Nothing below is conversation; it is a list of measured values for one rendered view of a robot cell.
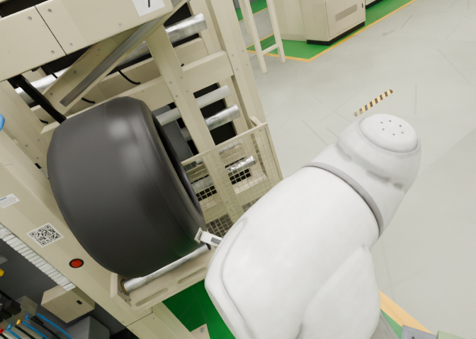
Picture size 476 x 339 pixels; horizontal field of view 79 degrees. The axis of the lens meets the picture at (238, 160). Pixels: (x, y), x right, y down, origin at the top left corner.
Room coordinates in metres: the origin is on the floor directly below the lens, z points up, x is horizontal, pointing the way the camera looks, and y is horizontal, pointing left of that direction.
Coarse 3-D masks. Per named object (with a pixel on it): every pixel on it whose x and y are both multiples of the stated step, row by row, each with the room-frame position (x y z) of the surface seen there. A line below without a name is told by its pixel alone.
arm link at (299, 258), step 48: (288, 192) 0.24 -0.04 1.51; (336, 192) 0.22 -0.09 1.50; (240, 240) 0.21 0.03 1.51; (288, 240) 0.18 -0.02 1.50; (336, 240) 0.18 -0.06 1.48; (240, 288) 0.16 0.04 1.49; (288, 288) 0.15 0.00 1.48; (336, 288) 0.15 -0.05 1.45; (240, 336) 0.14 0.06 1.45; (288, 336) 0.13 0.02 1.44; (336, 336) 0.12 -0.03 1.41; (384, 336) 0.13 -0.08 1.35
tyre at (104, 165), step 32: (128, 96) 0.98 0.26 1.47; (64, 128) 0.84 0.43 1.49; (96, 128) 0.78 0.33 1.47; (128, 128) 0.76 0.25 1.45; (160, 128) 1.09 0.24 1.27; (64, 160) 0.72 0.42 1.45; (96, 160) 0.70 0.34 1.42; (128, 160) 0.68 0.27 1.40; (160, 160) 0.70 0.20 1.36; (64, 192) 0.66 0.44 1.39; (96, 192) 0.64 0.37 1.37; (128, 192) 0.63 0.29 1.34; (160, 192) 0.63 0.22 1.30; (192, 192) 0.98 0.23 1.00; (96, 224) 0.60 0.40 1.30; (128, 224) 0.59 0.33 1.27; (160, 224) 0.60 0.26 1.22; (192, 224) 0.63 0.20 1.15; (96, 256) 0.59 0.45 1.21; (128, 256) 0.58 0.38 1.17; (160, 256) 0.60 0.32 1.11
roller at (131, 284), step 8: (200, 248) 0.74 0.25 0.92; (208, 248) 0.74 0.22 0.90; (192, 256) 0.73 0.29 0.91; (176, 264) 0.72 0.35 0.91; (160, 272) 0.71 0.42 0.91; (128, 280) 0.72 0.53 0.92; (136, 280) 0.71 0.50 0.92; (144, 280) 0.70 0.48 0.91; (128, 288) 0.70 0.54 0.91; (136, 288) 0.70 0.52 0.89
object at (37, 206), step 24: (0, 144) 0.82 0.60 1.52; (0, 168) 0.76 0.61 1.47; (24, 168) 0.82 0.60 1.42; (0, 192) 0.76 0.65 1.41; (24, 192) 0.76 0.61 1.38; (48, 192) 0.83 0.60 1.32; (0, 216) 0.75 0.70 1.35; (24, 216) 0.75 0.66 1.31; (48, 216) 0.76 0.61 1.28; (24, 240) 0.75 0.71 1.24; (72, 240) 0.76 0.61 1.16; (96, 264) 0.76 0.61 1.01; (96, 288) 0.75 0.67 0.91; (120, 312) 0.75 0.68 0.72; (144, 312) 0.76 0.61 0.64; (168, 312) 0.86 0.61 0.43; (144, 336) 0.75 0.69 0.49; (168, 336) 0.76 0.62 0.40; (192, 336) 0.87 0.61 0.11
